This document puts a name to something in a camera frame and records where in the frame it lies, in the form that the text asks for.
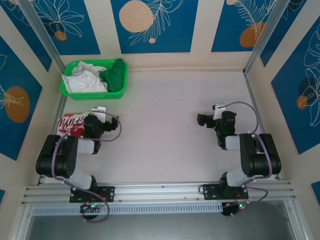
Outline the green t-shirt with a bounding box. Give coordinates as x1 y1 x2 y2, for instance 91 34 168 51
99 57 127 93

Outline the red and white printed t-shirt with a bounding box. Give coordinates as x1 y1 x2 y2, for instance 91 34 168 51
57 112 89 139

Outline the green plastic basket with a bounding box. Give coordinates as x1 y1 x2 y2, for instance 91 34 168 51
59 58 129 101

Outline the large white t-shirt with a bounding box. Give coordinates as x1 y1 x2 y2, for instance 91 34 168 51
61 70 109 94

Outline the crumpled white t-shirt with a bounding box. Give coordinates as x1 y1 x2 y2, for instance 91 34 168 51
71 60 109 76

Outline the aluminium table side rail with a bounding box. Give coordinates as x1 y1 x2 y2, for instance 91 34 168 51
243 71 281 181

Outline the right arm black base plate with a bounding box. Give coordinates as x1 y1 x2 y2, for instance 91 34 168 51
199 183 250 201

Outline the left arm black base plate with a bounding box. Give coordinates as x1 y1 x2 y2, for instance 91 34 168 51
69 185 116 204

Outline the grooved aluminium mounting rail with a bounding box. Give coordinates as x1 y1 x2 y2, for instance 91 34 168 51
20 179 294 206

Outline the slotted grey cable duct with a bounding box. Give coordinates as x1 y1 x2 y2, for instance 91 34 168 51
31 202 224 216

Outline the aluminium frame post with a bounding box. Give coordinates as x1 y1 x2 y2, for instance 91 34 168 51
242 0 294 76
17 0 68 74

